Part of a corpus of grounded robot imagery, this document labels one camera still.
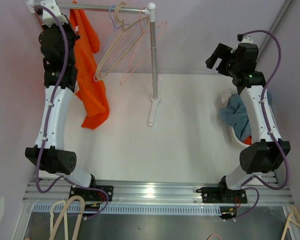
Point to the green white t shirt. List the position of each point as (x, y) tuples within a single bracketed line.
[(226, 95)]

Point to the clothes rack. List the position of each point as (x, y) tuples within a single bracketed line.
[(149, 27)]

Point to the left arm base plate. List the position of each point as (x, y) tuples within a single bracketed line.
[(93, 195)]

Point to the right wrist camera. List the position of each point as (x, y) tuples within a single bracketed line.
[(244, 39)]

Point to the white cable duct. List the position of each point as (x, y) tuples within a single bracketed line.
[(129, 209)]

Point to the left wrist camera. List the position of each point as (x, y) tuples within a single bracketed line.
[(51, 14)]

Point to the white laundry basket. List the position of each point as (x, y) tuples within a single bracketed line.
[(235, 141)]

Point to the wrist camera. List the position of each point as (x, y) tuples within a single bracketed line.
[(244, 39), (51, 14)]

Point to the light blue wire hanger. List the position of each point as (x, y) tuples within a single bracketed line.
[(115, 32)]

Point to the grey blue t shirt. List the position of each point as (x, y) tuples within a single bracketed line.
[(235, 115)]

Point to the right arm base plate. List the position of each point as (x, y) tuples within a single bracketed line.
[(218, 195)]

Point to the spare wooden hangers left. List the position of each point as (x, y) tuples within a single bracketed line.
[(63, 216)]

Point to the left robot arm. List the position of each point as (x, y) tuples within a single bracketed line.
[(60, 76)]

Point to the aluminium rail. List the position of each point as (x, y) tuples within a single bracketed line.
[(155, 193)]

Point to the spare wooden hanger right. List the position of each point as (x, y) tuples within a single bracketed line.
[(291, 229)]

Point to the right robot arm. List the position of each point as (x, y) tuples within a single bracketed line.
[(267, 150)]

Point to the orange t shirt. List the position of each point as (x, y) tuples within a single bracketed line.
[(92, 92), (248, 141)]

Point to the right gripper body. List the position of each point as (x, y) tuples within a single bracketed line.
[(234, 66)]

